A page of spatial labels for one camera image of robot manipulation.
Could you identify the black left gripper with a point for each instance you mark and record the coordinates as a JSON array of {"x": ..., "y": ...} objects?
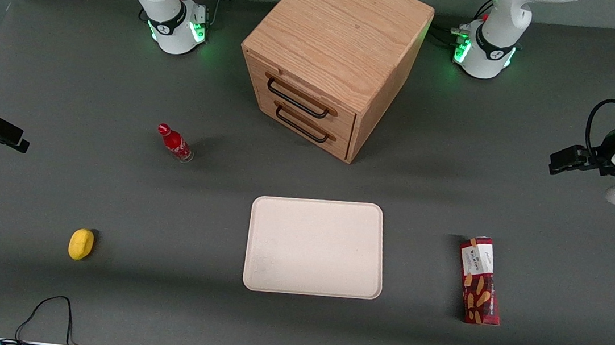
[{"x": 600, "y": 160}]

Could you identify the red cookie box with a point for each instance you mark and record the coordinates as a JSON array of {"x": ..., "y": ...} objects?
[{"x": 480, "y": 282}]

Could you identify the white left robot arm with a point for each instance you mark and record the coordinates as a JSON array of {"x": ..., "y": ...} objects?
[{"x": 491, "y": 54}]

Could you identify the beige plastic tray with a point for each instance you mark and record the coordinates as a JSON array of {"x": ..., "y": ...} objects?
[{"x": 315, "y": 247}]

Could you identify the yellow lemon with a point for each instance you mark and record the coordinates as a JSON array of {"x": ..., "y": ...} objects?
[{"x": 81, "y": 244}]

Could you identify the red cola bottle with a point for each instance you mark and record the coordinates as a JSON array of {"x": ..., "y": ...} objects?
[{"x": 175, "y": 143}]

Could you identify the wooden drawer cabinet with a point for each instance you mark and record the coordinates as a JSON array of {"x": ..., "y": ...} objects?
[{"x": 338, "y": 44}]

